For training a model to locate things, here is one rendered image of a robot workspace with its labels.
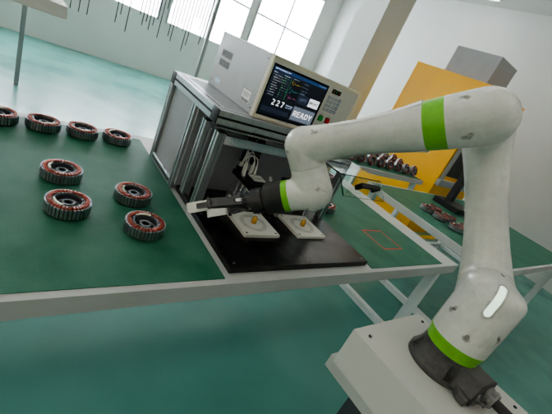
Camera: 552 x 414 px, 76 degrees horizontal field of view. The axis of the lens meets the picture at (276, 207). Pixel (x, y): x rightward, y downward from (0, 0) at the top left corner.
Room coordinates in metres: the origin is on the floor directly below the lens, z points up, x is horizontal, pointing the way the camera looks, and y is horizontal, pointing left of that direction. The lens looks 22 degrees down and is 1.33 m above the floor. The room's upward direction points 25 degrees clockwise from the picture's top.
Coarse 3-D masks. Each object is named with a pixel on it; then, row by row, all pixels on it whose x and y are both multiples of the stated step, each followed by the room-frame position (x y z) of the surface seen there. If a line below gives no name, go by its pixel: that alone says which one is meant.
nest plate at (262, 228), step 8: (232, 216) 1.10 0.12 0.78; (240, 216) 1.13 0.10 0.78; (248, 216) 1.16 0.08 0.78; (240, 224) 1.07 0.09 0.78; (248, 224) 1.10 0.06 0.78; (256, 224) 1.13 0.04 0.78; (264, 224) 1.15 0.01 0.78; (248, 232) 1.04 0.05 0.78; (256, 232) 1.07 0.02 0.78; (264, 232) 1.09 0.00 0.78; (272, 232) 1.12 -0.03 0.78
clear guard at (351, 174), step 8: (328, 160) 1.28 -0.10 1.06; (336, 160) 1.35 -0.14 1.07; (344, 160) 1.42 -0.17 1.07; (336, 168) 1.21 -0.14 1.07; (344, 168) 1.27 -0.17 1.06; (352, 168) 1.34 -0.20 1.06; (360, 168) 1.40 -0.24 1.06; (344, 176) 1.19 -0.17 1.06; (352, 176) 1.23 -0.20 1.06; (360, 176) 1.27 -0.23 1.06; (368, 176) 1.34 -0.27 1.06; (344, 184) 1.17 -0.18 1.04; (352, 184) 1.21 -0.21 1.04; (376, 184) 1.32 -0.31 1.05; (344, 192) 1.15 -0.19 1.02; (352, 192) 1.19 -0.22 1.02; (360, 192) 1.22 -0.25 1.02; (368, 192) 1.25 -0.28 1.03; (376, 192) 1.29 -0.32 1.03; (376, 200) 1.28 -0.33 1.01
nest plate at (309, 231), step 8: (280, 216) 1.29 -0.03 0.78; (288, 216) 1.32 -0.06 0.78; (296, 216) 1.35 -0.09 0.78; (304, 216) 1.39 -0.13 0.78; (288, 224) 1.24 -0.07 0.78; (296, 224) 1.28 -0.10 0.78; (312, 224) 1.35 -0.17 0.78; (296, 232) 1.20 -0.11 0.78; (304, 232) 1.24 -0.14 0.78; (312, 232) 1.27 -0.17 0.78; (320, 232) 1.31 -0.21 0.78
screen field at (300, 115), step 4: (296, 108) 1.28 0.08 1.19; (300, 108) 1.29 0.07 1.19; (292, 112) 1.27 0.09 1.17; (296, 112) 1.28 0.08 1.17; (300, 112) 1.29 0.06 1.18; (304, 112) 1.30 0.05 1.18; (308, 112) 1.32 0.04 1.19; (292, 116) 1.28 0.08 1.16; (296, 116) 1.28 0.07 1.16; (300, 116) 1.30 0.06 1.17; (304, 116) 1.31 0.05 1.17; (308, 116) 1.32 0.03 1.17; (312, 116) 1.34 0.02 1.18; (292, 120) 1.28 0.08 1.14; (296, 120) 1.29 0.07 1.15; (300, 120) 1.30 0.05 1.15; (304, 120) 1.32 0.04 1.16; (308, 120) 1.33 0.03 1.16; (308, 124) 1.33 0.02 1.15
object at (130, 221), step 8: (128, 216) 0.82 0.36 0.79; (136, 216) 0.85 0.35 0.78; (144, 216) 0.87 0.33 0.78; (152, 216) 0.88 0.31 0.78; (128, 224) 0.79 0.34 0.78; (136, 224) 0.80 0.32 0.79; (144, 224) 0.85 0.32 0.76; (152, 224) 0.87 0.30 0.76; (160, 224) 0.85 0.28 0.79; (128, 232) 0.79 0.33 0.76; (136, 232) 0.79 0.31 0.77; (144, 232) 0.79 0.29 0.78; (152, 232) 0.81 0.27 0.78; (160, 232) 0.83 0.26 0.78; (144, 240) 0.80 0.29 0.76; (152, 240) 0.81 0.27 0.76
